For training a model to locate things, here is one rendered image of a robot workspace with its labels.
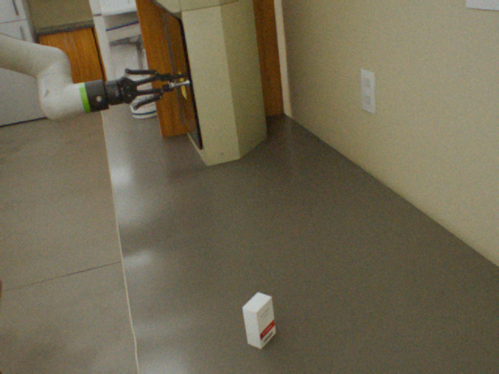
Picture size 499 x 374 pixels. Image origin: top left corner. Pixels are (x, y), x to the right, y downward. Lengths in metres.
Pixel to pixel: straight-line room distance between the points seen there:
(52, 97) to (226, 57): 0.52
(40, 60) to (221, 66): 0.52
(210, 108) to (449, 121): 0.72
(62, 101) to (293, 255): 0.83
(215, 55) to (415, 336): 0.98
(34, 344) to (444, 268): 2.04
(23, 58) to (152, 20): 0.49
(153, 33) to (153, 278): 1.01
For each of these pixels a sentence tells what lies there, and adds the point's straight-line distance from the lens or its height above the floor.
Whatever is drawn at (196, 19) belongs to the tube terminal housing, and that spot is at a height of 1.38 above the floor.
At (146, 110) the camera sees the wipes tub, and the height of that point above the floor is 0.97.
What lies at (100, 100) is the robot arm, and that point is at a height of 1.20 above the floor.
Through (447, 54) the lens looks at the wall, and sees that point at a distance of 1.14.
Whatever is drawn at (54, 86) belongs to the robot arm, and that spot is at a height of 1.26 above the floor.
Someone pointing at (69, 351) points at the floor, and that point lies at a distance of 2.54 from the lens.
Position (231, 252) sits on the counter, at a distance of 1.15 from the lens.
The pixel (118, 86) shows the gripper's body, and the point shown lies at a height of 1.22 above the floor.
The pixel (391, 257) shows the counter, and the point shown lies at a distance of 1.09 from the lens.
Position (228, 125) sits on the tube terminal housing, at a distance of 1.59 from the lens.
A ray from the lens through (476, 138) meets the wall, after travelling 1.10.
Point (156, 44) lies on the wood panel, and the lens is 1.87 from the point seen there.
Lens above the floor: 1.55
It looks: 26 degrees down
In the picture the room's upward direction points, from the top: 7 degrees counter-clockwise
